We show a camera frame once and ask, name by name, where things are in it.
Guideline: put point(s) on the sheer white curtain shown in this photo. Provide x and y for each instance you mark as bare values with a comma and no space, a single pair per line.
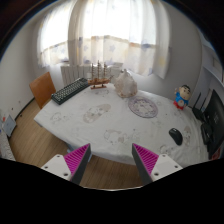
134,33

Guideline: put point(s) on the white radiator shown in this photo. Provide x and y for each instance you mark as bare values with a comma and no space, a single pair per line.
71,73

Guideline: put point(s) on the cartoon boy figurine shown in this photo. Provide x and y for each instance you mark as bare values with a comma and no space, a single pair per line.
183,95

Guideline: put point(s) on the black keyboard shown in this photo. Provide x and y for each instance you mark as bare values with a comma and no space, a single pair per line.
69,91

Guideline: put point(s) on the black wifi router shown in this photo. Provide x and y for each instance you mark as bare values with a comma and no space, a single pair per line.
198,113

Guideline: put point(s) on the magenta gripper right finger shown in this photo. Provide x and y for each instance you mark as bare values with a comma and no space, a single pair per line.
151,166

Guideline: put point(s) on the white patterned tablecloth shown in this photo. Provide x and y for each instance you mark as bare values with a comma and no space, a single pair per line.
103,119

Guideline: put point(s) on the wooden model sailing ship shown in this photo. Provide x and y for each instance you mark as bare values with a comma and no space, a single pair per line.
101,80

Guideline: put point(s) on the black computer mouse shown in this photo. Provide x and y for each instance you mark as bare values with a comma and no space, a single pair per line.
176,136

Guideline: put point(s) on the white wall box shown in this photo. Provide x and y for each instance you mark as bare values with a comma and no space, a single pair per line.
8,125

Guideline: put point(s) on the round purple mouse pad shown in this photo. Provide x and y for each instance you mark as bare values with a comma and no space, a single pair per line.
143,107

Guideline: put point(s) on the wooden chair back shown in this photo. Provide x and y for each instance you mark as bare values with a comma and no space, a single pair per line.
42,89

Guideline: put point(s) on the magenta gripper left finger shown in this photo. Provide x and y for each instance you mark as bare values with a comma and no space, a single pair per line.
71,166

